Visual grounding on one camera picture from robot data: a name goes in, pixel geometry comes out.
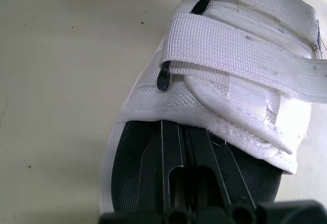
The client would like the white strap sandal black insole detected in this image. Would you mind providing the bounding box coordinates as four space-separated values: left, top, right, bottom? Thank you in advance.
98 0 327 216

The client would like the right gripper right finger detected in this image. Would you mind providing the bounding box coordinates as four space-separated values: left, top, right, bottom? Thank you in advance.
182 126 256 209

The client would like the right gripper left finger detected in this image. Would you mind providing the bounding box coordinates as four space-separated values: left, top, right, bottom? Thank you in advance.
139 120 190 224

